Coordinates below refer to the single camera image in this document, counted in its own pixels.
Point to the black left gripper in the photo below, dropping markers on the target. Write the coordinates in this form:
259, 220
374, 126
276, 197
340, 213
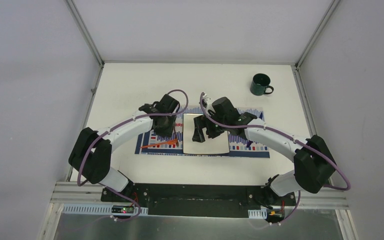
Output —
163, 126

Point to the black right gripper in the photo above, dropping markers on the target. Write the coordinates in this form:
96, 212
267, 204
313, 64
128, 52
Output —
201, 122

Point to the white square plate black rim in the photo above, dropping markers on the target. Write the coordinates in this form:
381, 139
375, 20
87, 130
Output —
211, 146

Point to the blue striped placemat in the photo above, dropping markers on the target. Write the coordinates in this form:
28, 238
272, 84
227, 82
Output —
237, 145

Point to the brown wooden fork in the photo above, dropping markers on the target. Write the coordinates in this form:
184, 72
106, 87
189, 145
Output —
176, 139

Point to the blue plastic knife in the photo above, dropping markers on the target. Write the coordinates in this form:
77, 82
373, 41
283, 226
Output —
252, 136

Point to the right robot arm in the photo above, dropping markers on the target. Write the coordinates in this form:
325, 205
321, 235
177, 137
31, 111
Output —
313, 163

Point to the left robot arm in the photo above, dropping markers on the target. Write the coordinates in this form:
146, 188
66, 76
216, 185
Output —
92, 153

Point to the dark green mug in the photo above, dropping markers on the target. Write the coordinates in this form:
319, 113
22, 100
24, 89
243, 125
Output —
261, 85

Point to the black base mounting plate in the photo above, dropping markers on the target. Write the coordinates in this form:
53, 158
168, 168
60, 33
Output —
188, 200

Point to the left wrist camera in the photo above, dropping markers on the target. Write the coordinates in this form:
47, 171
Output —
167, 106

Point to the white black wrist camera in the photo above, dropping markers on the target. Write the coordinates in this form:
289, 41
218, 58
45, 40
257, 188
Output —
221, 108

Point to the aluminium frame rail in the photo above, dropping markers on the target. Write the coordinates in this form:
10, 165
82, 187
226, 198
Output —
70, 192

